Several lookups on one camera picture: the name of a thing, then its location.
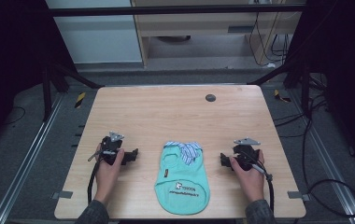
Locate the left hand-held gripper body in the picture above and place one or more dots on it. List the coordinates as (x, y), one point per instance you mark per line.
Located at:
(112, 143)

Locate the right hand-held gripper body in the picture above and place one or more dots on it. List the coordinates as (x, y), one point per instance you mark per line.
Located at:
(244, 152)

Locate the mint green pet shirt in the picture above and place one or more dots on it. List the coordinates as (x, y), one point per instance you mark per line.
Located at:
(181, 183)

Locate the person's right hand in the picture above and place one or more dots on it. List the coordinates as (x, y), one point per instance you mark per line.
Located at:
(250, 180)

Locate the person's left hand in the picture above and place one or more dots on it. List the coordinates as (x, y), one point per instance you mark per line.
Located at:
(108, 174)

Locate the yellow black striped tape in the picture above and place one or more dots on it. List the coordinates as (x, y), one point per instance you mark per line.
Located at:
(281, 96)
(80, 100)

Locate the grey round table grommet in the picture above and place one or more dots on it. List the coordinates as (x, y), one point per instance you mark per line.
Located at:
(210, 98)

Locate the black metal stand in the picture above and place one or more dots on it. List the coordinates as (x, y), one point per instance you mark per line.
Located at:
(54, 84)
(294, 81)

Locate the beige wooden cabinet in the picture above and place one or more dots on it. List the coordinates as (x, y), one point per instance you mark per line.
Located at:
(197, 28)

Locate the black metal crossbar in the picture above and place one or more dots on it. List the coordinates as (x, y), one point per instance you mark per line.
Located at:
(172, 10)

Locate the grey table bracket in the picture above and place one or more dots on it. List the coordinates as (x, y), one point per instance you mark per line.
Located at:
(62, 195)
(297, 195)

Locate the aluminium floor rail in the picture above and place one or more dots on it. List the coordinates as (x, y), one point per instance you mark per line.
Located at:
(26, 161)
(328, 155)

